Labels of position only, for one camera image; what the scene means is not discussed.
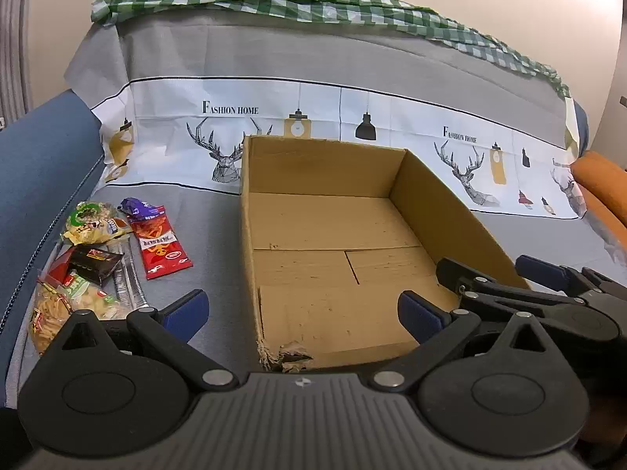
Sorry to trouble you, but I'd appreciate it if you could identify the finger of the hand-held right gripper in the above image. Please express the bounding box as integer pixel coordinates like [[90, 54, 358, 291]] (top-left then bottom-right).
[[435, 257, 564, 322], [515, 255, 627, 304]]

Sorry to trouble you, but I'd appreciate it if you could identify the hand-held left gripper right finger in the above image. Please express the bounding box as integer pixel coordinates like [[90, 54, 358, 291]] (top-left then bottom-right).
[[370, 291, 554, 393]]

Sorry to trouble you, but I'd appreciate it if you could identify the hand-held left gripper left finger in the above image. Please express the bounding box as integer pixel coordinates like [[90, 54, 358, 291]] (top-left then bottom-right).
[[59, 290, 238, 392]]

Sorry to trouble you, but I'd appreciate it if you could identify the red snack packet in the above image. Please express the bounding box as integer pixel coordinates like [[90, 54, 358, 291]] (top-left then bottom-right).
[[128, 213, 193, 281]]

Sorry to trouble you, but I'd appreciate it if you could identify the purple candy packet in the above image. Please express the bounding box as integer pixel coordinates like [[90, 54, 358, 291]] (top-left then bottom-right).
[[120, 197, 167, 221]]

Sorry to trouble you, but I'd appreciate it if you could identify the brown cardboard box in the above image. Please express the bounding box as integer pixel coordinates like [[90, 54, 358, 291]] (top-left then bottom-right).
[[239, 134, 532, 373]]

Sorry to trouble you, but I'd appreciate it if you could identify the green ring snack bag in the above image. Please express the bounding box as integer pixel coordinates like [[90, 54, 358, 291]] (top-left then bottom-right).
[[61, 201, 121, 246]]

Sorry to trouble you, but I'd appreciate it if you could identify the clear stick snack packet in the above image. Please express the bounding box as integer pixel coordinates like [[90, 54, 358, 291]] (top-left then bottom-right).
[[112, 240, 134, 307], [125, 237, 149, 310]]

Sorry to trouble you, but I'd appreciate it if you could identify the green label chips bag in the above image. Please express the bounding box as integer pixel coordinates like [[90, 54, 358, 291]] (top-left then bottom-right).
[[61, 274, 130, 321]]

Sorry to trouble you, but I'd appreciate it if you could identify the black snack packet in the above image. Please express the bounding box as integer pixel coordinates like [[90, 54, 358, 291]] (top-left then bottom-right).
[[66, 245, 124, 287]]

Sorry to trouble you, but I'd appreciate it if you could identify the orange cushion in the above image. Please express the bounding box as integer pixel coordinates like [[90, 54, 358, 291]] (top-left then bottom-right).
[[571, 151, 627, 228]]

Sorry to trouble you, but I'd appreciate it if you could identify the dark red flat packet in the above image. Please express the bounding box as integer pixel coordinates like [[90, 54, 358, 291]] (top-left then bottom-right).
[[46, 247, 74, 285]]

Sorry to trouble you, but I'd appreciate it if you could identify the yellow fries snack bag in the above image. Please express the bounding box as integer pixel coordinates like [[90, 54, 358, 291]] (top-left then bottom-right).
[[28, 281, 74, 356]]

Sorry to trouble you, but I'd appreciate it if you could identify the grey printed sofa cover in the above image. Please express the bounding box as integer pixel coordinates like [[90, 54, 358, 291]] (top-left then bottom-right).
[[5, 7, 627, 402]]

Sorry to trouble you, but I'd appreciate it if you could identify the grey curtain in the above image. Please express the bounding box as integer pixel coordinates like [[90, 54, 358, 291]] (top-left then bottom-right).
[[0, 0, 33, 121]]

